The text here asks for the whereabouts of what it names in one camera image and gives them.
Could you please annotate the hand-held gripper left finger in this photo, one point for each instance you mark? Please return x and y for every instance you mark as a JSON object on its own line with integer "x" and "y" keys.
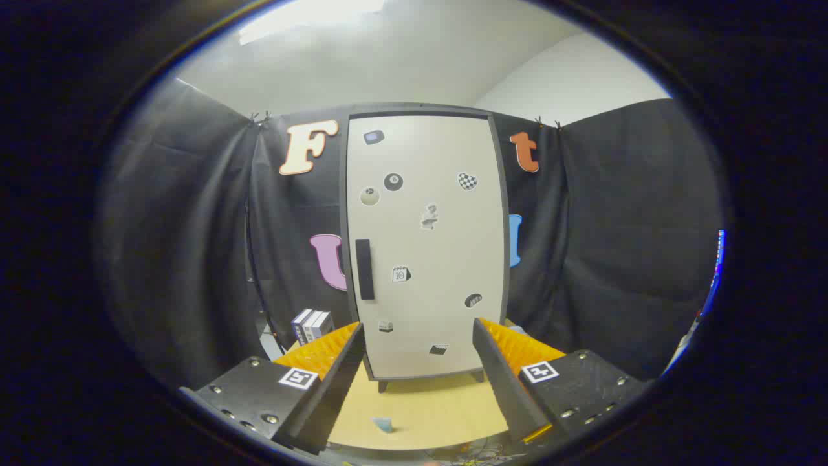
{"x": 330, "y": 395}

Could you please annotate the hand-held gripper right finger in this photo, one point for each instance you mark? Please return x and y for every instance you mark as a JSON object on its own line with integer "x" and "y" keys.
{"x": 508, "y": 388}

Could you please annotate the white and blue tube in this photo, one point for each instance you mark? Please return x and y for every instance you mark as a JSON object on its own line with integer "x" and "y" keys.
{"x": 383, "y": 424}

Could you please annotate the white cabinet door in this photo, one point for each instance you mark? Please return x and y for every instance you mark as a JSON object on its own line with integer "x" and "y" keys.
{"x": 440, "y": 259}

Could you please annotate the grey cover book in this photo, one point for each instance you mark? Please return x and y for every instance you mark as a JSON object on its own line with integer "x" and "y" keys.
{"x": 322, "y": 323}

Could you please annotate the dark blue book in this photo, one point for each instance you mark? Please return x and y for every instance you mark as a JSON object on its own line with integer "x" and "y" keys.
{"x": 299, "y": 327}

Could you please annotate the black backdrop cloth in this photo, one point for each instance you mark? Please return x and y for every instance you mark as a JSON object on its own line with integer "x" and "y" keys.
{"x": 614, "y": 226}

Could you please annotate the grey cabinet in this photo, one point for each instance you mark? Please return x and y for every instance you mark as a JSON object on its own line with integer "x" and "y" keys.
{"x": 420, "y": 108}

